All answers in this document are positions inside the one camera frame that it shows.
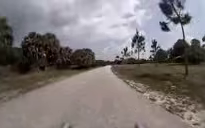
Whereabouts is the pale grey paved path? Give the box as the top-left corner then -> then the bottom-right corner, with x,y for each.
0,65 -> 192,128

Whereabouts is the row of bushy trees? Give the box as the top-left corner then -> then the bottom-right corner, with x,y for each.
0,15 -> 106,74

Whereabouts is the dry grass verge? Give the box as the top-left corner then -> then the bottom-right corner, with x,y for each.
110,62 -> 205,128
0,64 -> 101,108

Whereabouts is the robot's own part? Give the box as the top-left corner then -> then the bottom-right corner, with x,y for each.
133,121 -> 148,128
61,121 -> 73,128

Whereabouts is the row of scattered trees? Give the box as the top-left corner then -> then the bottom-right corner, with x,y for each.
113,28 -> 205,65

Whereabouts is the tall thin pine tree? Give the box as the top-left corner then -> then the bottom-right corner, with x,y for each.
158,0 -> 193,77

